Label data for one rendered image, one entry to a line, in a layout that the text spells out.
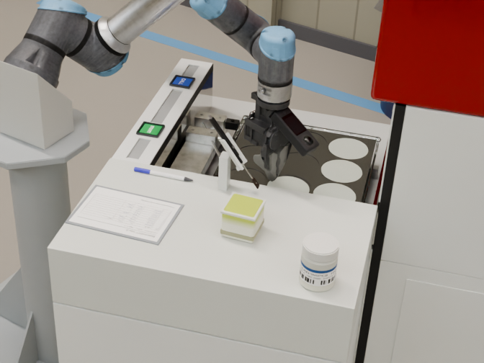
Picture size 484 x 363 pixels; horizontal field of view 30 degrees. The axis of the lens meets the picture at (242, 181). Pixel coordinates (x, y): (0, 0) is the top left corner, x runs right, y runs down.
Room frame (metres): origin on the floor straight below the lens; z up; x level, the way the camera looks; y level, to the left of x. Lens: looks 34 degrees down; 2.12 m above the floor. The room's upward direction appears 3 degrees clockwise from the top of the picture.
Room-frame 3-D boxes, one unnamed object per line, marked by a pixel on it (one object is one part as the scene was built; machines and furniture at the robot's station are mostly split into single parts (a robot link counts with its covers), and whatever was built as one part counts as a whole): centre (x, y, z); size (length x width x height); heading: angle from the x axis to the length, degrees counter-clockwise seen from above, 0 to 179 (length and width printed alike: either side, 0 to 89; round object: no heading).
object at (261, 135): (1.73, -0.05, 1.10); 0.09 x 0.08 x 0.12; 48
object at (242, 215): (1.50, -0.01, 1.00); 0.07 x 0.07 x 0.07; 72
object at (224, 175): (1.65, 0.02, 1.03); 0.06 x 0.04 x 0.13; 77
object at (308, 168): (1.87, -0.14, 0.90); 0.34 x 0.34 x 0.01; 77
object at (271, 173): (1.71, -0.05, 1.00); 0.06 x 0.03 x 0.09; 48
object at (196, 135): (1.99, 0.11, 0.89); 0.08 x 0.03 x 0.03; 77
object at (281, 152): (1.74, -0.07, 1.00); 0.06 x 0.03 x 0.09; 48
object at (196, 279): (1.52, 0.04, 0.89); 0.62 x 0.35 x 0.14; 77
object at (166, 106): (2.01, 0.20, 0.89); 0.55 x 0.09 x 0.14; 167
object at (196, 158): (1.91, 0.13, 0.87); 0.36 x 0.08 x 0.03; 167
